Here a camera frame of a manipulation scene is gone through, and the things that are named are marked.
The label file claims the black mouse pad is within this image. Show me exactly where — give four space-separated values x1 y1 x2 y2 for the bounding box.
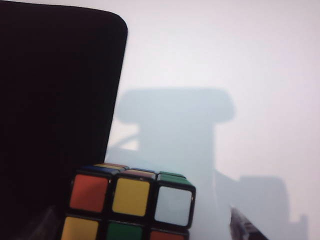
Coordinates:
0 0 129 221

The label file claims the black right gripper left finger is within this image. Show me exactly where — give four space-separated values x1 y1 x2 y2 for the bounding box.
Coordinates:
27 204 66 240

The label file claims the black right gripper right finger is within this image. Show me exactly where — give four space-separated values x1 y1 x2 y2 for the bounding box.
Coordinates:
229 204 270 240

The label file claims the multicoloured Rubik's cube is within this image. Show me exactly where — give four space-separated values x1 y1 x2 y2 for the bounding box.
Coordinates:
59 162 197 240

